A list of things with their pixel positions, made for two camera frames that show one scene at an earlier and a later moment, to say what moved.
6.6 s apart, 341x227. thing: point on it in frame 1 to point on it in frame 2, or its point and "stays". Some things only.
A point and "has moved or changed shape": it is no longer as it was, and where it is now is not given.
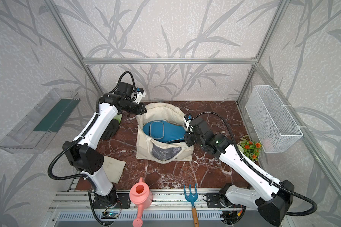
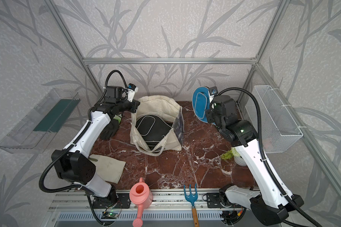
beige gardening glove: x=113 y=168 stays
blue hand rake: x=193 y=198 stays
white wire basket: x=275 y=129 stays
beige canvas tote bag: x=149 y=149 has moved or changed shape
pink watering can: x=140 y=194 stays
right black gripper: x=187 y=139 to x=209 y=116
